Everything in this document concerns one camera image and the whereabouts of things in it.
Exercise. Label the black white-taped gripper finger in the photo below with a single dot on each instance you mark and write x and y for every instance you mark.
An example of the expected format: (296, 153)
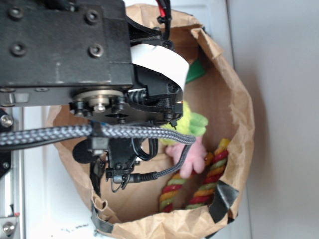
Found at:
(161, 60)

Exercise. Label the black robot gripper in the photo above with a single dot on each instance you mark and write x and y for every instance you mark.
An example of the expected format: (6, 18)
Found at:
(77, 53)

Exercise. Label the green plush animal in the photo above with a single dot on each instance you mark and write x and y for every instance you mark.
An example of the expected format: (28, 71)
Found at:
(191, 123)

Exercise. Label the green wooden block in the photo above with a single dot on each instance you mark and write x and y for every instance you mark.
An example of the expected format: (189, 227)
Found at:
(196, 70)

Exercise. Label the brown paper bag box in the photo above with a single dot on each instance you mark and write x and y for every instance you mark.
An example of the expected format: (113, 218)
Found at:
(220, 96)

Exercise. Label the pink plush bunny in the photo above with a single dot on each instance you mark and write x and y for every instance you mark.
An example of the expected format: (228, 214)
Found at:
(194, 160)

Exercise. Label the white plastic tray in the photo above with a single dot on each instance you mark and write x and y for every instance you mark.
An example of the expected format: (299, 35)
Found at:
(52, 206)

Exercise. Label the multicolour rope toy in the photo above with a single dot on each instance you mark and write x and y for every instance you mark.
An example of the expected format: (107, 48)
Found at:
(216, 163)

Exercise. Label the aluminium frame rail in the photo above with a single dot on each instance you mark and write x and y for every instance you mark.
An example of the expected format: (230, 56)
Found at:
(12, 206)

